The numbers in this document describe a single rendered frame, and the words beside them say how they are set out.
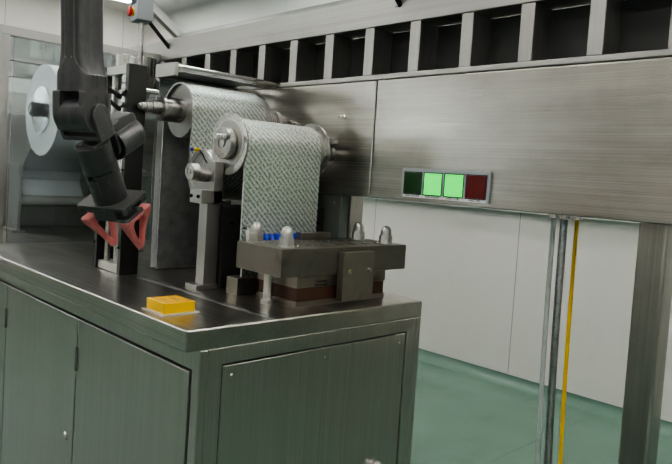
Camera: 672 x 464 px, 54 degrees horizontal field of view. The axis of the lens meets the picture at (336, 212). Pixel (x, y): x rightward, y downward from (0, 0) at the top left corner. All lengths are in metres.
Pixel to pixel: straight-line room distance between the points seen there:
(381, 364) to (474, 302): 2.80
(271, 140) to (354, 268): 0.37
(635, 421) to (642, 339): 0.17
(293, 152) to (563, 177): 0.64
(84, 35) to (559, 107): 0.89
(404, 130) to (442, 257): 2.89
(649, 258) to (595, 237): 2.44
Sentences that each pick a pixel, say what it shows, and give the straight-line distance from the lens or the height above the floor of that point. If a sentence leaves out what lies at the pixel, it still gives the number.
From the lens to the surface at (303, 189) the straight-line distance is 1.68.
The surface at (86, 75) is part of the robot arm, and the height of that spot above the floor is 1.32.
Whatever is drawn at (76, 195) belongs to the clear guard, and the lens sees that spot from 2.49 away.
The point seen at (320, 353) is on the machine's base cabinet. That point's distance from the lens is 1.44.
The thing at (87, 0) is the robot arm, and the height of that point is 1.43.
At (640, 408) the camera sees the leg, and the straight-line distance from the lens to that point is 1.56.
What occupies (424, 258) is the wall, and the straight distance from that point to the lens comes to 4.57.
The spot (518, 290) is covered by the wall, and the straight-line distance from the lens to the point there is 4.18.
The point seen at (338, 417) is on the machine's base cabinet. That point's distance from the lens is 1.53.
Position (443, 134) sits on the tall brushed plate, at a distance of 1.57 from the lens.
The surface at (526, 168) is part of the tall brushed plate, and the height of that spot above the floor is 1.23.
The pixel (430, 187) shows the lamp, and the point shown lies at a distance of 1.57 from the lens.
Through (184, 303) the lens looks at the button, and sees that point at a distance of 1.35.
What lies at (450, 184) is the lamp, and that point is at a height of 1.19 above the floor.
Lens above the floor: 1.19
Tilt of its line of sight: 3 degrees down
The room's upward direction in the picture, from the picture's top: 4 degrees clockwise
